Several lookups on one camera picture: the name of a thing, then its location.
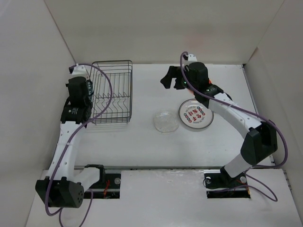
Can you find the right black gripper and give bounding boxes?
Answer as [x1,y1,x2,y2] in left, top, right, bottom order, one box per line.
[160,66,197,93]

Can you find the white plate red characters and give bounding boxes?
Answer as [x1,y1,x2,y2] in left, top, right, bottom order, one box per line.
[178,99,214,130]

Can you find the clear glass plate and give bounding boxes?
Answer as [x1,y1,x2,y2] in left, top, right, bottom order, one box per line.
[153,110,179,133]

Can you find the orange plastic plate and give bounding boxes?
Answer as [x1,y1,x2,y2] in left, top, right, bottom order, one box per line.
[187,79,212,94]

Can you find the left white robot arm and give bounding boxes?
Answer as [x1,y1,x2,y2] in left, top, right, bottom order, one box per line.
[35,76,106,209]

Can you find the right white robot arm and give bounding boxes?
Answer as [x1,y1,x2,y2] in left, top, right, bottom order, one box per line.
[160,62,277,186]

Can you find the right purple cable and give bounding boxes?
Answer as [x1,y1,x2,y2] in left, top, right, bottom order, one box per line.
[179,51,287,202]

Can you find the purple cable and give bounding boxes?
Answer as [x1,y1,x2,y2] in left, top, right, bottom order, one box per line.
[179,51,287,202]
[44,63,114,225]

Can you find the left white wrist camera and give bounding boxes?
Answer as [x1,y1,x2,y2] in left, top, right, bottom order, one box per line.
[69,64,89,79]

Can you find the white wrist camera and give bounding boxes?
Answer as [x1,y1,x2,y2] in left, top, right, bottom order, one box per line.
[183,53,197,62]
[69,64,89,79]

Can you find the black wire dish rack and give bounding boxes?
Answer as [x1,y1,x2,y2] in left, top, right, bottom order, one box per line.
[89,60,133,124]

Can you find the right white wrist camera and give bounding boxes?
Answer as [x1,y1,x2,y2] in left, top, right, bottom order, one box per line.
[183,53,197,62]

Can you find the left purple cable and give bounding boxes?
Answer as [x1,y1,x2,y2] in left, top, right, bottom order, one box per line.
[44,63,114,225]

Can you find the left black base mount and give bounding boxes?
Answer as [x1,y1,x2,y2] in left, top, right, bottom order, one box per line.
[90,172,121,199]

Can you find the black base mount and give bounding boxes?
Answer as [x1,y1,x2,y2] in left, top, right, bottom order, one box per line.
[203,171,250,199]
[90,172,121,199]

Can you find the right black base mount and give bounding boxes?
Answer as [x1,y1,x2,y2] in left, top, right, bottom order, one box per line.
[203,171,250,199]

